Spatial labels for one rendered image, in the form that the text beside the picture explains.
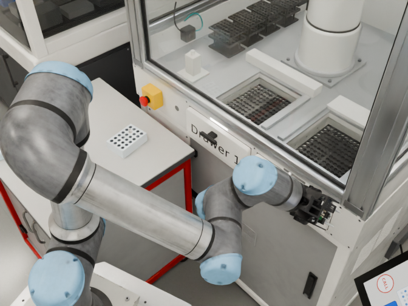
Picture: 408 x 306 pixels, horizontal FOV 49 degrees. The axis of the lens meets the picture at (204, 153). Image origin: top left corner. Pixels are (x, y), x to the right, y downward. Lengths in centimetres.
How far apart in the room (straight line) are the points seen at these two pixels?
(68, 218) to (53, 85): 35
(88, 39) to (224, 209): 131
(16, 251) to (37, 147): 177
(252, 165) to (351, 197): 46
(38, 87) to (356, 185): 80
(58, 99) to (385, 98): 66
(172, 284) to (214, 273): 136
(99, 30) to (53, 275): 127
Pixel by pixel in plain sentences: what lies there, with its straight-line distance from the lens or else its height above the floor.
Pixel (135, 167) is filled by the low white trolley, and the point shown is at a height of 76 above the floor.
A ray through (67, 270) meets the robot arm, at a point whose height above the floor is 106.
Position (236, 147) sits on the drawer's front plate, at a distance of 144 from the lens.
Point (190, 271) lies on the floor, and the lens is 222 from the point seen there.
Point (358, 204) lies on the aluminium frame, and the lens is 125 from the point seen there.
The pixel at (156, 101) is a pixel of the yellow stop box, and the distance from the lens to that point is 167.
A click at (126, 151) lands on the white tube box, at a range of 163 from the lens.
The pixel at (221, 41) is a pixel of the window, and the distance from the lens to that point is 133.
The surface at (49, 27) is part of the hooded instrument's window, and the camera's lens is 195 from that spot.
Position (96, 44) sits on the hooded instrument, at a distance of 207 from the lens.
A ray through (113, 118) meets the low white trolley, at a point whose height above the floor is 76.
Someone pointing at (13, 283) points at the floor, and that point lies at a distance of 236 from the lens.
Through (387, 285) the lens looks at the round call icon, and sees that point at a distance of 110.
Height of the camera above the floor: 192
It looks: 45 degrees down
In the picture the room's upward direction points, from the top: straight up
